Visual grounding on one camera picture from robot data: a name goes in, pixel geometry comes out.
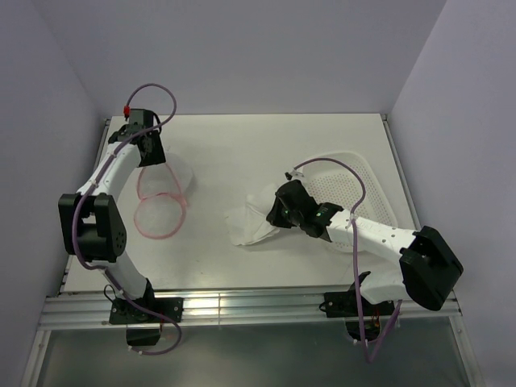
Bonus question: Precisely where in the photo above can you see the white perforated plastic basket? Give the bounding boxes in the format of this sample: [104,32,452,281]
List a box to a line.
[293,152,398,260]

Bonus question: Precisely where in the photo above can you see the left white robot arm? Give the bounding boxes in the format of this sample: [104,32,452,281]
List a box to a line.
[58,107,165,322]

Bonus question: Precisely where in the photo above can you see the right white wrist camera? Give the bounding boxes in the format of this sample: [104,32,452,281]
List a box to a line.
[285,169,306,185]

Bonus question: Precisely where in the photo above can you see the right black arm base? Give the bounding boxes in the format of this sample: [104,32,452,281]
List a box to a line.
[318,290,394,340]

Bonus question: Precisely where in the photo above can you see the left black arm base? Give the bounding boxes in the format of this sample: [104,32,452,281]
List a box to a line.
[108,298,183,352]

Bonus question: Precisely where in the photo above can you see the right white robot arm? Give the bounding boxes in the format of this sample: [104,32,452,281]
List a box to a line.
[267,180,464,314]

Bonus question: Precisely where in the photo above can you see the white bra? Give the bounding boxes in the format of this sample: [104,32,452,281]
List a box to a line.
[224,184,279,246]

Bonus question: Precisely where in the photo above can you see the white mesh laundry bag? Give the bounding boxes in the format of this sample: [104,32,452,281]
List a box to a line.
[133,152,194,239]

